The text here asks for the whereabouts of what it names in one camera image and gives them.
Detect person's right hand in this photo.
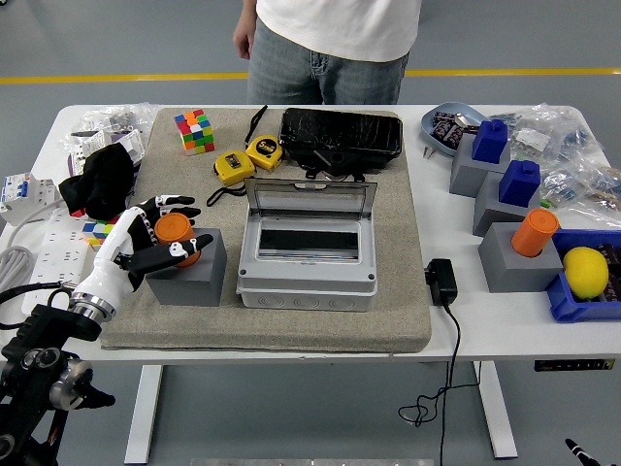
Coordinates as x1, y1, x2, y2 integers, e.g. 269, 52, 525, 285
232, 22, 254, 61

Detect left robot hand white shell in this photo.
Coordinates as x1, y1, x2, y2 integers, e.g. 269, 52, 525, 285
72, 193, 215, 305

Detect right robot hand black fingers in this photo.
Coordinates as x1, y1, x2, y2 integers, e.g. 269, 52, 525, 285
565, 438, 597, 466

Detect orange cylinder battery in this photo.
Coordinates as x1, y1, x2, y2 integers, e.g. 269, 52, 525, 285
153, 212, 201, 269
510, 209, 561, 258

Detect grey electrical box clear lid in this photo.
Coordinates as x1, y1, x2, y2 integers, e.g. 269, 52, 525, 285
236, 177, 379, 313

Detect blue block battery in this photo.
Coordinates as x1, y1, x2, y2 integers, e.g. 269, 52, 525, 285
498, 159, 541, 207
472, 118, 509, 165

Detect colourful puzzle cube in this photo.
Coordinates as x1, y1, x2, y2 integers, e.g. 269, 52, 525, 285
82, 216, 123, 252
174, 108, 216, 157

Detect white power strip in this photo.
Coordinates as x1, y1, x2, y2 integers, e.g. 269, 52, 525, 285
21, 207, 101, 315

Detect grey block with round hole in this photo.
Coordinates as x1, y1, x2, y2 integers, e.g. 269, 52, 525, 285
145, 227, 228, 308
477, 221, 565, 294

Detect black table control panel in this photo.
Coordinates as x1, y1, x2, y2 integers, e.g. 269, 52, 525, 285
534, 358, 616, 373

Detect black cloth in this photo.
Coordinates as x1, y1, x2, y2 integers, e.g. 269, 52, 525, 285
58, 143, 139, 220

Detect white table leg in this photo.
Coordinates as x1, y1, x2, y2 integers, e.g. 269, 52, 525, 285
123, 364, 165, 465
473, 361, 519, 460

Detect person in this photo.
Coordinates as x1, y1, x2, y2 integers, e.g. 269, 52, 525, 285
232, 0, 423, 106

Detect white circuit breaker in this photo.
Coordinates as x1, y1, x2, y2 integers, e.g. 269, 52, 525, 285
0, 172, 64, 227

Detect yellow tape measure printed 5m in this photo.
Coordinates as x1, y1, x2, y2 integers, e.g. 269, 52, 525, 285
244, 104, 286, 172

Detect yellow tape measure plain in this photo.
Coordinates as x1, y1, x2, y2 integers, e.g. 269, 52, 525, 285
206, 150, 256, 208

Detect black plastic tray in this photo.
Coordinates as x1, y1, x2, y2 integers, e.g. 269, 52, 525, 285
278, 107, 405, 171

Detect clear bag of screws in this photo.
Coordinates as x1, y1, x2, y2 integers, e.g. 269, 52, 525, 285
72, 101, 159, 142

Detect blue plastic bin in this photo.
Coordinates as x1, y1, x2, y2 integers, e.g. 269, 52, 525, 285
543, 228, 621, 324

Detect yellow lemon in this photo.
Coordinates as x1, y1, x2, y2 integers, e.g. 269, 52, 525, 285
562, 246, 610, 300

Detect dark packets stack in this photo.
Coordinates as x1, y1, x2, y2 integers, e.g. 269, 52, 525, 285
599, 242, 621, 305

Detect blue-grey dish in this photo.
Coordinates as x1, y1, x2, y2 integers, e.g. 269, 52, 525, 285
420, 101, 489, 157

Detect black power adapter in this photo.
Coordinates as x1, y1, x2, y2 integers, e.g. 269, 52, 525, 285
424, 258, 459, 307

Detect grey-brown mat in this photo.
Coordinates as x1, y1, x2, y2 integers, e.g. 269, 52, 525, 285
91, 107, 433, 354

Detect grey block holder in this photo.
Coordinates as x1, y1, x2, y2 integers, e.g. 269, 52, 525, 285
473, 170, 542, 238
448, 133, 511, 199

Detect clear bag of small parts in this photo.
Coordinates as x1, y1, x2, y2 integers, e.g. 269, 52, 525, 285
538, 159, 621, 217
489, 102, 605, 169

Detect white power cable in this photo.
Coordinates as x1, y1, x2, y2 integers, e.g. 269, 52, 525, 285
0, 203, 67, 295

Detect black adapter cord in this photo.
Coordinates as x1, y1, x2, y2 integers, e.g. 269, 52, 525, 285
398, 304, 481, 466

